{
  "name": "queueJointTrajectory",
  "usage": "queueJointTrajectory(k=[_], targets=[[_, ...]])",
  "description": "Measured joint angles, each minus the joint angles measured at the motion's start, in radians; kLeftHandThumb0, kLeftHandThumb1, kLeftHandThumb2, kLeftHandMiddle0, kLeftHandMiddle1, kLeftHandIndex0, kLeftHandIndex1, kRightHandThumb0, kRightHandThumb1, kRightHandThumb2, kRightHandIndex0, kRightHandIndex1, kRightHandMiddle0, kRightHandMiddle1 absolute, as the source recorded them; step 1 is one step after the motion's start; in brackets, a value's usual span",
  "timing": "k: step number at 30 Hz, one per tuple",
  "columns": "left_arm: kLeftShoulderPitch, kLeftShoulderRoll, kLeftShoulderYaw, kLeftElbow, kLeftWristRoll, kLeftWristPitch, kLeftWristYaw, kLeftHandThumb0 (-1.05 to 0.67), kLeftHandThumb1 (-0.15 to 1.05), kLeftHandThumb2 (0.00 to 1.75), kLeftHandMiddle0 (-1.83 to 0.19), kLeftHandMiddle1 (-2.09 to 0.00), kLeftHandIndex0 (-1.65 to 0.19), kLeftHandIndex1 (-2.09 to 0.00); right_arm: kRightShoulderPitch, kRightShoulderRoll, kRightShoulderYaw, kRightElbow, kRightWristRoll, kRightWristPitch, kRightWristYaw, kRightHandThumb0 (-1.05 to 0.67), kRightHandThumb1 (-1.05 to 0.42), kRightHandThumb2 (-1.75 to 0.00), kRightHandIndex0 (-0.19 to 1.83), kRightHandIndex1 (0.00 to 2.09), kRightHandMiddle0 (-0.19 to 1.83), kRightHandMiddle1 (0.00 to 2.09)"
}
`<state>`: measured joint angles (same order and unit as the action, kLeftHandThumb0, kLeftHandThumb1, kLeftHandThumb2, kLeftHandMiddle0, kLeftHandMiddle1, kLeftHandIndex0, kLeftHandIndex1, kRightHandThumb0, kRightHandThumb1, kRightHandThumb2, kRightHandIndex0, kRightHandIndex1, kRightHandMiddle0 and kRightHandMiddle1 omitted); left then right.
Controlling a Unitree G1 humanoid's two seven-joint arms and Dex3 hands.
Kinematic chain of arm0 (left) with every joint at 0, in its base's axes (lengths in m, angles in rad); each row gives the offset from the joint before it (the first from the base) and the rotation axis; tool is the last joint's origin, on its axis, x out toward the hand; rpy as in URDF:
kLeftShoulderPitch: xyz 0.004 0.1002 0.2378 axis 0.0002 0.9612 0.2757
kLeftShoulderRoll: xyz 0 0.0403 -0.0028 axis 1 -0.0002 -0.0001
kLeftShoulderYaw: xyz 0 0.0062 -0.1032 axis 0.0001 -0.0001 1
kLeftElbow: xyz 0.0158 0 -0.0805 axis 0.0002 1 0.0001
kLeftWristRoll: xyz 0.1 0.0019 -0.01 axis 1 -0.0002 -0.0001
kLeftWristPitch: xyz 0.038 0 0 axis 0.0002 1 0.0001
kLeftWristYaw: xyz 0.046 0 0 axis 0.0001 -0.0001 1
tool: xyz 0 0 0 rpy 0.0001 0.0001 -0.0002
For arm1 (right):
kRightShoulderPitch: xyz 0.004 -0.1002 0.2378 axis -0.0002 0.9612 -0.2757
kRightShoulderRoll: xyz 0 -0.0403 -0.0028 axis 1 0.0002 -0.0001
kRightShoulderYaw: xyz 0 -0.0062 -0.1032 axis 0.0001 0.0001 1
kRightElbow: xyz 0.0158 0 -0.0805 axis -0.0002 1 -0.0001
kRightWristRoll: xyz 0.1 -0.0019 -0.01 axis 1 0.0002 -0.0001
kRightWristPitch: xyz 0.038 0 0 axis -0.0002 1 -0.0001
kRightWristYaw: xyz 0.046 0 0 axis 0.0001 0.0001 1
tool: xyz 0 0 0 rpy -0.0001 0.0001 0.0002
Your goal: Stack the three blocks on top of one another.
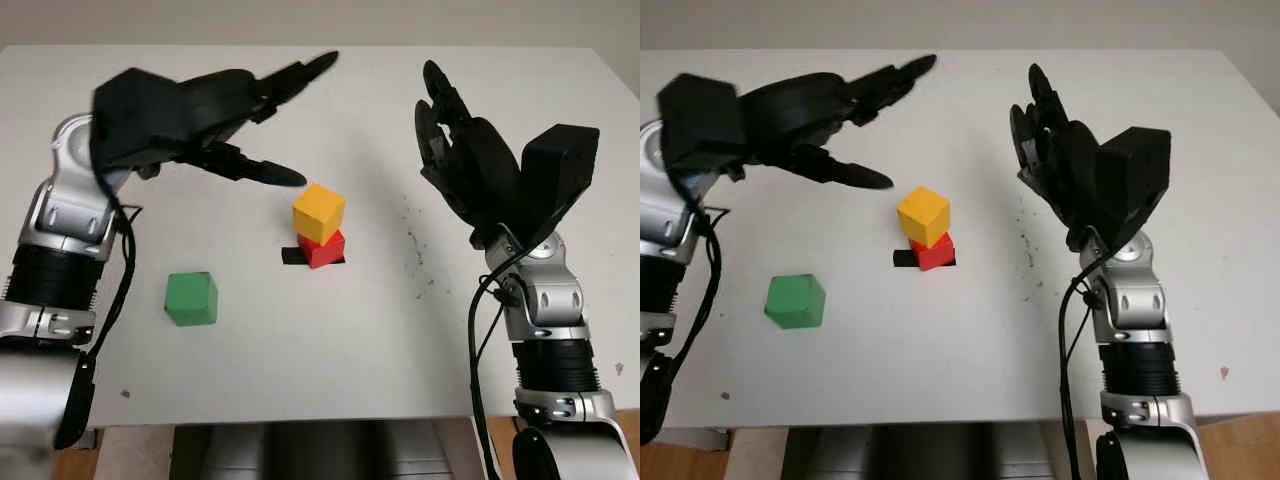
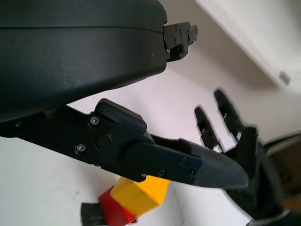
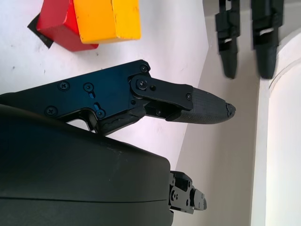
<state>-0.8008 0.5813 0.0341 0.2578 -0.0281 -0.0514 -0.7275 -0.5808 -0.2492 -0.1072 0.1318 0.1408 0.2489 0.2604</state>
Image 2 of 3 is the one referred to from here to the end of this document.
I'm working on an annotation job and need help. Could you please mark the red wooden block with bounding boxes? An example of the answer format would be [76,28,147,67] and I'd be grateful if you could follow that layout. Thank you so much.
[98,188,140,226]

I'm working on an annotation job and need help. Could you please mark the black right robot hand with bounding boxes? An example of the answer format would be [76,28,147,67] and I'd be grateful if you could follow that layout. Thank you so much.
[193,88,291,221]

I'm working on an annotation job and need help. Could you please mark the yellow wooden block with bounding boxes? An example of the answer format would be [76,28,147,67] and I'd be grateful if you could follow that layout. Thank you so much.
[110,175,171,218]

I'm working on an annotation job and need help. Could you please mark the black tape strip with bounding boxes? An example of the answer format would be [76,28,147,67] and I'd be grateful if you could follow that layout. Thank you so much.
[81,202,140,226]

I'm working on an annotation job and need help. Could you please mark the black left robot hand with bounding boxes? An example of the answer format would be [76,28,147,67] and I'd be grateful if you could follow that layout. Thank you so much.
[0,0,250,190]

